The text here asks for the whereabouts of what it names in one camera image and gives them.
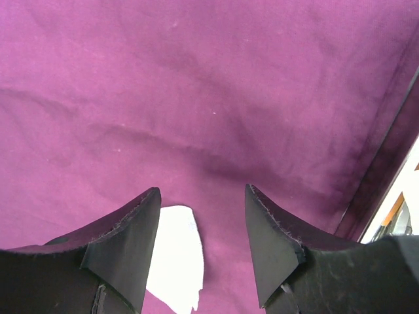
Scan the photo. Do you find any purple cloth mat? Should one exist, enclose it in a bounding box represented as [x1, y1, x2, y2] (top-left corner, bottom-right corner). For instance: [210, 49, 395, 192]
[1, 1, 418, 313]

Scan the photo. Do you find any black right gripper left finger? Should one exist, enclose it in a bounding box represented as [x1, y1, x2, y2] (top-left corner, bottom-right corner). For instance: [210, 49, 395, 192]
[1, 188, 161, 313]

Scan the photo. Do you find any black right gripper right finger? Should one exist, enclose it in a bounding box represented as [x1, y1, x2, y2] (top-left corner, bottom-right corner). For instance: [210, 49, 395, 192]
[245, 184, 418, 313]

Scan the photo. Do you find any stainless steel tray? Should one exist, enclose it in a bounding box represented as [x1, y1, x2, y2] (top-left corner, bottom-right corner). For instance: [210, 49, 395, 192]
[335, 71, 418, 241]

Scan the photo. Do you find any white gauze pad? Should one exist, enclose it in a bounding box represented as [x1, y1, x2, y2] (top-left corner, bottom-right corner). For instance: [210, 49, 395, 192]
[146, 205, 204, 313]

